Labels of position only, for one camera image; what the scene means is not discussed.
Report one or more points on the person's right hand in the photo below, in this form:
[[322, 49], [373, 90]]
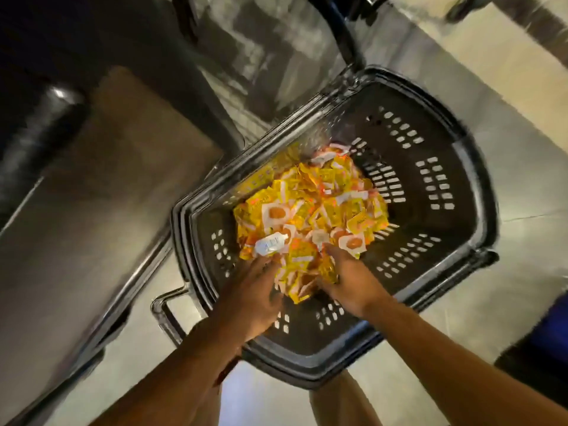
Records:
[[355, 284]]

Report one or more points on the person's left hand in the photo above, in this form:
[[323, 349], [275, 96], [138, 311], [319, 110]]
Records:
[[248, 301]]

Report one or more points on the heap of yellow sausage bundles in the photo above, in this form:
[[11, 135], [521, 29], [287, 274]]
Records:
[[311, 213]]

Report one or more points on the black shopping basket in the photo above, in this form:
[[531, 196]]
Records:
[[444, 155]]

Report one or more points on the tiled white display table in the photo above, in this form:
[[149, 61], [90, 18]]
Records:
[[89, 199]]

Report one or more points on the person's left forearm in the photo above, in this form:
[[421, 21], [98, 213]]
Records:
[[164, 377]]

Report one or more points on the person's right forearm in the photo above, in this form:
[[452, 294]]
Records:
[[470, 364]]

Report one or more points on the person's right leg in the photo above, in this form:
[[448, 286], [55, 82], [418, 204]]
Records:
[[342, 403]]

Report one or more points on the dark blue display stand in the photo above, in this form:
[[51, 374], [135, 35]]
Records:
[[541, 350]]

